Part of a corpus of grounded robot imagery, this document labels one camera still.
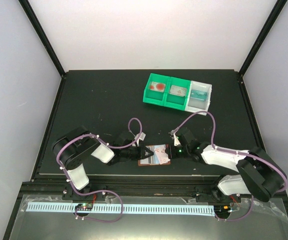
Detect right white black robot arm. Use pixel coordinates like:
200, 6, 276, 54
166, 127, 287, 202

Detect middle green plastic bin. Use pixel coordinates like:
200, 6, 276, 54
164, 77, 191, 111

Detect card with red circles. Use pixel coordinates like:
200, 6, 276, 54
149, 81, 166, 93

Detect black frame post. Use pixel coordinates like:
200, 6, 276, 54
18, 0, 66, 77
239, 0, 287, 77

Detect white card red flowers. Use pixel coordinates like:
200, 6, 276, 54
154, 144, 170, 165

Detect teal VIP card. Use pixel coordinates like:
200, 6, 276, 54
190, 89, 208, 101

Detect small circuit board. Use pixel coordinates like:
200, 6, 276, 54
214, 205, 235, 213
75, 203, 93, 211

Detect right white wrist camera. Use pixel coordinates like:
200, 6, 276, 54
169, 127, 181, 147

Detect green plastic bin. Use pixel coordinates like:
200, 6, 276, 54
164, 77, 191, 111
143, 73, 170, 106

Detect white plastic bin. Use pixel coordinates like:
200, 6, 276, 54
185, 81, 212, 116

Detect brown leather card holder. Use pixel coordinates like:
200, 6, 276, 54
138, 145, 170, 167

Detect white slotted cable duct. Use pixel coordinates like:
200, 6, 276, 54
26, 202, 215, 217

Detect right black frame post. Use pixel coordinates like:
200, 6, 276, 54
239, 0, 287, 77

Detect purple cable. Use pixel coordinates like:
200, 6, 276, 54
170, 110, 288, 193
55, 117, 143, 198

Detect right small circuit board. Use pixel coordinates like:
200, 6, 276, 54
214, 205, 235, 213

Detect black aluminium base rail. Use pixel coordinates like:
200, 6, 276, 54
62, 174, 242, 201

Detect pink white numbered card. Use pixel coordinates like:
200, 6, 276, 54
169, 85, 187, 97

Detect left black frame post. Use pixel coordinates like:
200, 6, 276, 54
18, 0, 66, 77

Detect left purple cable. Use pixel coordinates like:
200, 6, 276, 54
55, 117, 143, 198

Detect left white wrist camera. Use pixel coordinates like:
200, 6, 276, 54
135, 132, 146, 146

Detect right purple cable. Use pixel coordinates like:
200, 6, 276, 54
170, 110, 288, 193

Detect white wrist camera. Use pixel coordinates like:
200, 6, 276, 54
169, 127, 181, 147
135, 132, 146, 146

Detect left small circuit board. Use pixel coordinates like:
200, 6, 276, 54
75, 203, 93, 211

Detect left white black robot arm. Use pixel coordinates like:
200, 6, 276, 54
52, 126, 154, 200

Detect left green plastic bin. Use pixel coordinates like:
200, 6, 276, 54
143, 73, 170, 106

